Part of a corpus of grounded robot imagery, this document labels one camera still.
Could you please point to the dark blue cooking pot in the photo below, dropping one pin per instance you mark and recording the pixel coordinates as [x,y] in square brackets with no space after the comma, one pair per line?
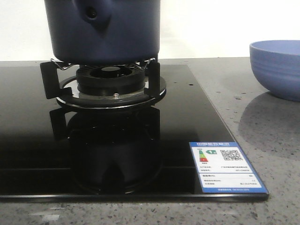
[98,32]

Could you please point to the black glass gas cooktop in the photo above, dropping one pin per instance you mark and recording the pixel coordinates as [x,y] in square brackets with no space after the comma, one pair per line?
[53,153]

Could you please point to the black metal pot support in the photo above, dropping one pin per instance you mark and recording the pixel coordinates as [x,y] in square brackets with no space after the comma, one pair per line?
[66,92]

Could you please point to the black round gas burner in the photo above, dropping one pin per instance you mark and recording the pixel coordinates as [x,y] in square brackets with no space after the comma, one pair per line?
[107,80]

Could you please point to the light blue ribbed bowl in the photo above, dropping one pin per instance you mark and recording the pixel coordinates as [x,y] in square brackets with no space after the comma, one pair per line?
[276,66]

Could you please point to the blue white energy label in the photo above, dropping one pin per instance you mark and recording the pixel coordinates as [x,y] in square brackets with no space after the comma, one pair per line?
[222,167]

